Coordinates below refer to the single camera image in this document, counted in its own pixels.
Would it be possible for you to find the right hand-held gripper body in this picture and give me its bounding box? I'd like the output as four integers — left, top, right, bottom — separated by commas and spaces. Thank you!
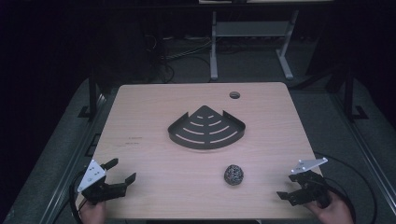
288, 157, 332, 208

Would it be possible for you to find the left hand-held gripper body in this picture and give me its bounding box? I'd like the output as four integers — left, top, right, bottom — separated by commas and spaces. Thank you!
77, 159, 128, 205

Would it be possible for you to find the steel wool scrubber ball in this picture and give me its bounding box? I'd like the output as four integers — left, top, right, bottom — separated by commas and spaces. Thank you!
223, 164, 245, 187

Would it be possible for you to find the black metal corner shelf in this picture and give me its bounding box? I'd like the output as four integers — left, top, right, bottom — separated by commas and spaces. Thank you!
166, 105, 247, 150

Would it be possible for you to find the person's left hand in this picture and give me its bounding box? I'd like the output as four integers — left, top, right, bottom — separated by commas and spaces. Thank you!
78, 200, 107, 224

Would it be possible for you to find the person's right hand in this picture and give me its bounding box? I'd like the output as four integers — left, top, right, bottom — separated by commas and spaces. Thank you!
303, 189, 355, 224

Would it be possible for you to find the aluminium frame rail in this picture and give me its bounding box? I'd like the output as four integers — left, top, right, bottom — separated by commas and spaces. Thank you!
330, 92, 396, 216
36, 92, 108, 224

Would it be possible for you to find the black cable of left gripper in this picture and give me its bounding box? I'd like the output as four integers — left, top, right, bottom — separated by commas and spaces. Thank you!
68, 169, 94, 224

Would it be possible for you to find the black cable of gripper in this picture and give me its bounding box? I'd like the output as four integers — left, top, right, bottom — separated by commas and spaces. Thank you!
313, 151, 378, 224
68, 169, 94, 224

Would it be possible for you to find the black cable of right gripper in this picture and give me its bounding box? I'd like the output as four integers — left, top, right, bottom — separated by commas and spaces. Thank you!
313, 151, 378, 224

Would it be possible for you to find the black upright post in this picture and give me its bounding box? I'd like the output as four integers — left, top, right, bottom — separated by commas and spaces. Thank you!
78, 66, 99, 119
343, 66, 370, 121

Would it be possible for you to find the bundle of floor cables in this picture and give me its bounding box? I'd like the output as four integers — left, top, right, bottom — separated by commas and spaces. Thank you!
143, 33, 213, 84

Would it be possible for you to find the grey metal desk frame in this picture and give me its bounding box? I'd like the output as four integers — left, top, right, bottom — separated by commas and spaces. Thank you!
209, 8, 301, 81

